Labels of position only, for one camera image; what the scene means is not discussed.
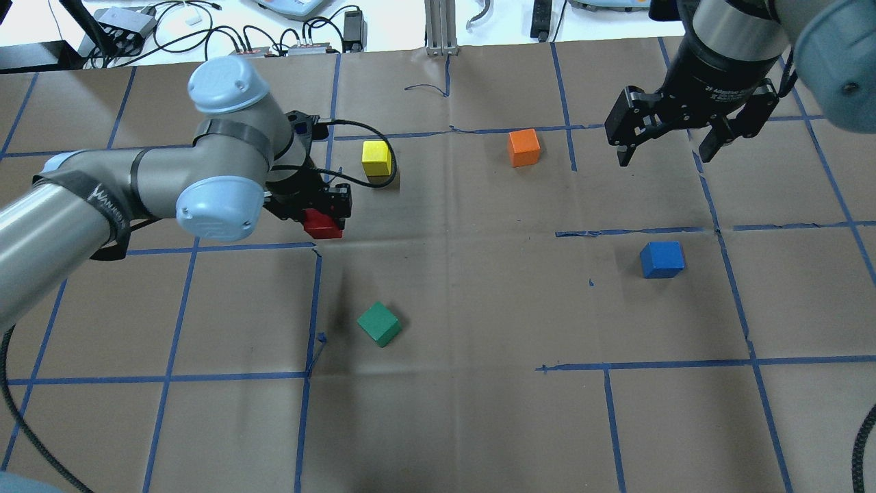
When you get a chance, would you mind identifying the aluminium frame post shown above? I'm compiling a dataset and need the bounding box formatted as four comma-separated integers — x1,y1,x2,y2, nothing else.
424,0,459,57

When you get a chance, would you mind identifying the red wooden block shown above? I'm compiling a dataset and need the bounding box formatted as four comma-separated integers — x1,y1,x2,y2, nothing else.
302,208,344,240

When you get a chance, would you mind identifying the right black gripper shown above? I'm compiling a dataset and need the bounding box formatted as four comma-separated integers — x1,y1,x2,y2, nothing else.
605,38,780,166

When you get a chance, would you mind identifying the black power adapter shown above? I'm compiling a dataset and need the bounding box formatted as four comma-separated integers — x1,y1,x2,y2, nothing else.
342,10,366,53

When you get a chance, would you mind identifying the orange wooden block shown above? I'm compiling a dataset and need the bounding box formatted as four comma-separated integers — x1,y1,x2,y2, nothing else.
507,128,541,168

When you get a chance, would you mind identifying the blue wooden block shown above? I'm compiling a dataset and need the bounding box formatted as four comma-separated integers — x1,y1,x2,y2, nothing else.
639,241,687,279

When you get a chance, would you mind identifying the yellow wooden block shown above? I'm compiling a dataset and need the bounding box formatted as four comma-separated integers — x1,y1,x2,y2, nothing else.
361,140,392,178

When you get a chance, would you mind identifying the brown paper table cover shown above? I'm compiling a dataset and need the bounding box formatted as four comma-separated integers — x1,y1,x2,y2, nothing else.
9,38,874,492

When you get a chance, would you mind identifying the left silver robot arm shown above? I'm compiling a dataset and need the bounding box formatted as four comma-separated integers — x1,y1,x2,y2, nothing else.
1,55,352,329

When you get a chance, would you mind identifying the green wooden block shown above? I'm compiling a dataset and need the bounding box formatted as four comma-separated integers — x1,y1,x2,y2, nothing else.
357,302,402,348

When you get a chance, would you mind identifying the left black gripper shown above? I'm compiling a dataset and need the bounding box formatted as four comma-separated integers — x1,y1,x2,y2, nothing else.
263,160,352,230

